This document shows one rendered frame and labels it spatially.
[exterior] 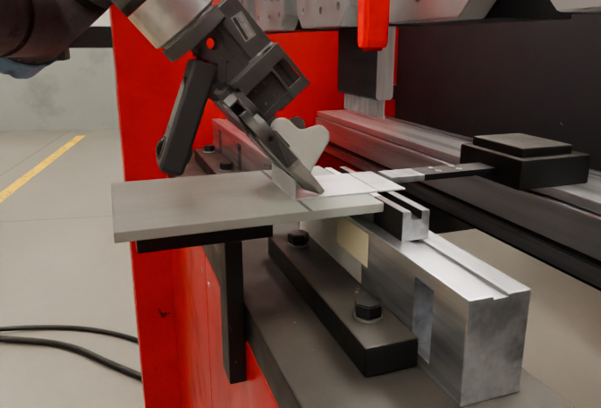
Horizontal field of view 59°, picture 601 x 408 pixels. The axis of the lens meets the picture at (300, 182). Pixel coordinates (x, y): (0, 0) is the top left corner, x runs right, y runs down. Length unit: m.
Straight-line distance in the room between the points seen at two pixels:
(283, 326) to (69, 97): 7.37
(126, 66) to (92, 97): 6.39
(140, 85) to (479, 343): 1.12
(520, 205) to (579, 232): 0.10
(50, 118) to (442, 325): 7.62
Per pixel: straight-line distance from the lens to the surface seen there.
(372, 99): 0.60
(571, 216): 0.71
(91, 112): 7.82
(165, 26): 0.51
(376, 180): 0.63
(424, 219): 0.54
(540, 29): 1.13
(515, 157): 0.71
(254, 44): 0.54
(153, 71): 1.41
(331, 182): 0.62
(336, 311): 0.54
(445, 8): 0.41
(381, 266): 0.55
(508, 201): 0.79
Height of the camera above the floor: 1.16
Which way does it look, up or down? 15 degrees down
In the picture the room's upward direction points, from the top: straight up
